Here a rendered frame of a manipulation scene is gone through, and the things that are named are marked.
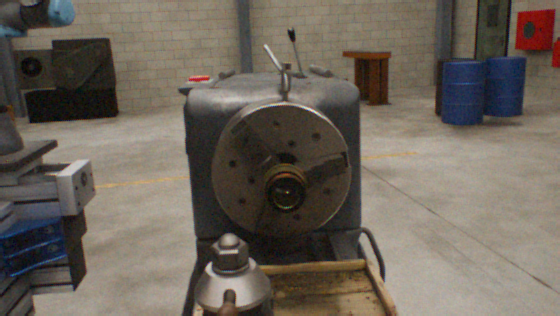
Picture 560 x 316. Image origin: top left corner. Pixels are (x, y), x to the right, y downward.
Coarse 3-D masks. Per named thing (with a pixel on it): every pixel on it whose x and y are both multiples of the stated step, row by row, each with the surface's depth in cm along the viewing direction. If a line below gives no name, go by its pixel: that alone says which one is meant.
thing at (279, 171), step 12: (276, 168) 96; (288, 168) 95; (264, 180) 97; (276, 180) 91; (288, 180) 91; (300, 180) 93; (264, 192) 97; (276, 192) 99; (288, 192) 100; (300, 192) 92; (276, 204) 92; (288, 204) 95; (300, 204) 92
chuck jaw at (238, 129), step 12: (240, 120) 103; (240, 132) 100; (252, 132) 101; (240, 144) 100; (252, 144) 100; (264, 144) 102; (252, 156) 99; (264, 156) 99; (276, 156) 104; (264, 168) 97
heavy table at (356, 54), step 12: (360, 60) 976; (372, 60) 900; (384, 60) 905; (360, 72) 982; (372, 72) 905; (384, 72) 911; (360, 84) 988; (372, 84) 911; (384, 84) 917; (360, 96) 995; (372, 96) 917; (384, 96) 923
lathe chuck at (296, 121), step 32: (224, 128) 111; (256, 128) 103; (288, 128) 104; (320, 128) 104; (224, 160) 105; (224, 192) 107; (256, 192) 107; (320, 192) 108; (288, 224) 109; (320, 224) 110
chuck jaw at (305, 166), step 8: (344, 152) 106; (296, 160) 107; (304, 160) 106; (312, 160) 104; (320, 160) 103; (328, 160) 102; (336, 160) 102; (344, 160) 106; (304, 168) 100; (312, 168) 100; (320, 168) 100; (328, 168) 102; (336, 168) 103; (344, 168) 103; (312, 176) 99; (320, 176) 101; (328, 176) 103; (312, 184) 99
